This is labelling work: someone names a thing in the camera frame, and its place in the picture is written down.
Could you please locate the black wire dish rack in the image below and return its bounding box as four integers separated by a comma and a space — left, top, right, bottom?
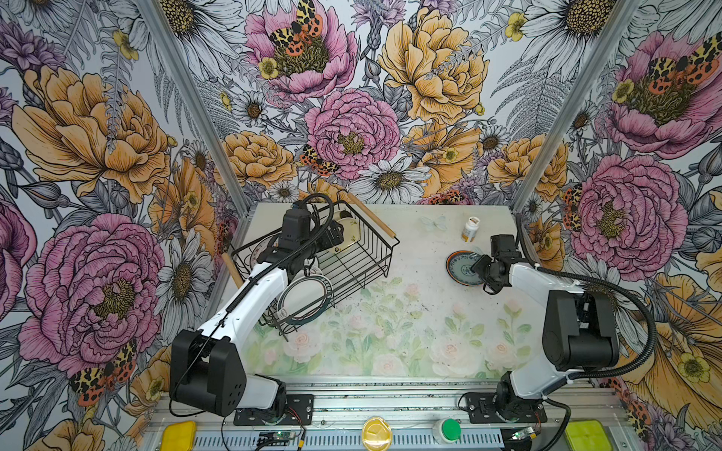
228, 191, 400, 339

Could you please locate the aluminium right corner post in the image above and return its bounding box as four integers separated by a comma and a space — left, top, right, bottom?
511, 0, 640, 214

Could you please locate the blue floral patterned plate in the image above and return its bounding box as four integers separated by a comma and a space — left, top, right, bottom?
446, 250, 483, 287

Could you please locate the white pill bottle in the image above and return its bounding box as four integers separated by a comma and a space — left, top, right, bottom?
462, 216, 481, 242

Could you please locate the yellow sponge block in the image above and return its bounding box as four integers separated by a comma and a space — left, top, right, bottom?
159, 421, 197, 451

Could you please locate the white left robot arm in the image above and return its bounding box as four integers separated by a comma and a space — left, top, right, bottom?
169, 195, 343, 417

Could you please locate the lime green sponge block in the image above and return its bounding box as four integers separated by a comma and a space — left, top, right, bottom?
565, 420, 613, 451

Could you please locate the cream plate front row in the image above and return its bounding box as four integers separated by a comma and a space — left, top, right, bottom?
337, 217, 360, 248

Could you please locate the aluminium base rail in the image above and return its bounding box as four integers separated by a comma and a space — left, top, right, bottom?
138, 376, 644, 450

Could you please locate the small green circuit board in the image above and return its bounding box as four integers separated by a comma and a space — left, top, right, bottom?
256, 431, 297, 447

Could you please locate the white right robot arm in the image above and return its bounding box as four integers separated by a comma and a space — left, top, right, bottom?
472, 234, 620, 422

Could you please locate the large white back plate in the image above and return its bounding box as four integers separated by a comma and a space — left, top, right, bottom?
276, 275, 333, 326

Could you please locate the green push button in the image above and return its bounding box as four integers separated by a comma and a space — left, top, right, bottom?
432, 418, 462, 445

